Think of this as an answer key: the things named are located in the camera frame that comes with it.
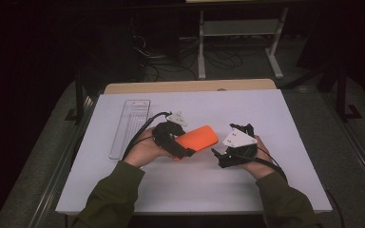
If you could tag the white metal desk frame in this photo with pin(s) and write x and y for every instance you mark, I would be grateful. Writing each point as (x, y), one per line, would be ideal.
(201, 47)

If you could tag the person's right hand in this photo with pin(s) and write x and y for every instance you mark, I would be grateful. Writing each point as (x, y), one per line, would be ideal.
(263, 167)

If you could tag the person's left hand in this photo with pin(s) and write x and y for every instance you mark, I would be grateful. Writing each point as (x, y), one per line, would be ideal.
(142, 150)

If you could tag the aluminium frame rail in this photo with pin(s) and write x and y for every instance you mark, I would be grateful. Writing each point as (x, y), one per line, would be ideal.
(61, 167)
(361, 148)

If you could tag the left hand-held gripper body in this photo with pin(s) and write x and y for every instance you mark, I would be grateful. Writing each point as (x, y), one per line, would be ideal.
(164, 133)

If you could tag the black metal stand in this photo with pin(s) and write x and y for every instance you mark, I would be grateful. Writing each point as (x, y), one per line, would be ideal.
(79, 95)
(341, 95)

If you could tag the clear plastic packaging box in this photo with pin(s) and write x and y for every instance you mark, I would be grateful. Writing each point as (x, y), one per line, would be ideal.
(130, 120)

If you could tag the light wooden table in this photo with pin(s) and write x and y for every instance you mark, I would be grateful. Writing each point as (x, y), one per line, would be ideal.
(187, 86)

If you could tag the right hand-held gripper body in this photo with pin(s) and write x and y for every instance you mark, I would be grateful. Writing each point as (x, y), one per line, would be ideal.
(239, 141)

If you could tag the orange phone case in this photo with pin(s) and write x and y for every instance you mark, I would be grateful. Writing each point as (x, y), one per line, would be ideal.
(199, 137)

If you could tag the white work board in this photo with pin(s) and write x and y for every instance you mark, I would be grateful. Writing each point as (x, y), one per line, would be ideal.
(196, 183)

